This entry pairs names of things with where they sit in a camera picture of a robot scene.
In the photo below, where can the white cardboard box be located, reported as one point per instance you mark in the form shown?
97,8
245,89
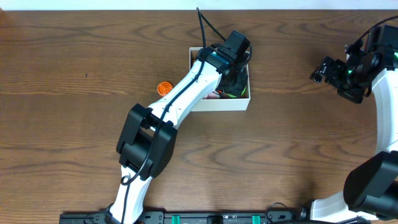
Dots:
224,104

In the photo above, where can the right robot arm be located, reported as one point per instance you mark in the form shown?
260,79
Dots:
370,190

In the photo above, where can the white pink toy figure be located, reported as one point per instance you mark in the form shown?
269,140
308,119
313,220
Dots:
213,95

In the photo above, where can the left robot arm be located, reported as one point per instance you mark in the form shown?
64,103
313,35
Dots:
148,137

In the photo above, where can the orange round toy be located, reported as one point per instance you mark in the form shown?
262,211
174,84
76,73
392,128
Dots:
164,88

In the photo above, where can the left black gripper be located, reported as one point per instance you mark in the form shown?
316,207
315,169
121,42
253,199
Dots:
234,82

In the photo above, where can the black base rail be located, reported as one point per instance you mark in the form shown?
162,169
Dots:
273,216

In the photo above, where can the green numbered ball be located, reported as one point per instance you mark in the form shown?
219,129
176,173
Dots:
233,92

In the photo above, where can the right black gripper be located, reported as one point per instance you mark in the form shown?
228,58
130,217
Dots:
325,70

